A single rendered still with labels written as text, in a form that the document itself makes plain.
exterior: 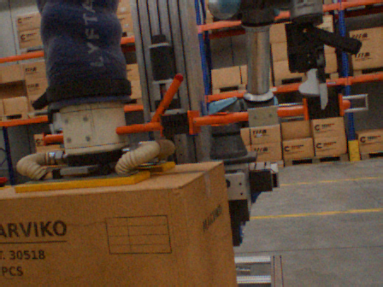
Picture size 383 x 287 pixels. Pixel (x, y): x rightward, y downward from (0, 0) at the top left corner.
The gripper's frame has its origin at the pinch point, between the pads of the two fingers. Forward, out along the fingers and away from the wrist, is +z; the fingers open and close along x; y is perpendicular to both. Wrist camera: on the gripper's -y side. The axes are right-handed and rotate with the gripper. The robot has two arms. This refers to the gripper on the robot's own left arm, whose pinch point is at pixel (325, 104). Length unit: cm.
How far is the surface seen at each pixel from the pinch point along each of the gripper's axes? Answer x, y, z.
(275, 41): -717, 59, -136
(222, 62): -834, 193, -128
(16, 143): -778, 752, 1
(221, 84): -707, 173, -68
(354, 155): -719, -63, 102
